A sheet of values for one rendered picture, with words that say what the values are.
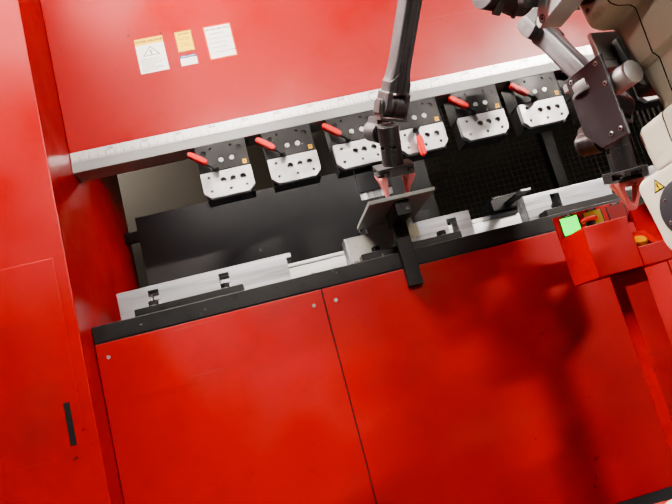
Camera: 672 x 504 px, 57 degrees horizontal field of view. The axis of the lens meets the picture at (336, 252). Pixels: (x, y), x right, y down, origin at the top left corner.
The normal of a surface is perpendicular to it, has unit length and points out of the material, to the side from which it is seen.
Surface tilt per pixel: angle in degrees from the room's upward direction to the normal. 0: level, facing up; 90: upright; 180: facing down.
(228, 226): 90
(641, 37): 90
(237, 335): 90
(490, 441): 90
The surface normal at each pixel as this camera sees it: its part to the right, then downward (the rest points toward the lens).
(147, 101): 0.07, -0.21
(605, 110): -0.92, 0.18
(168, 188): 0.30, -0.25
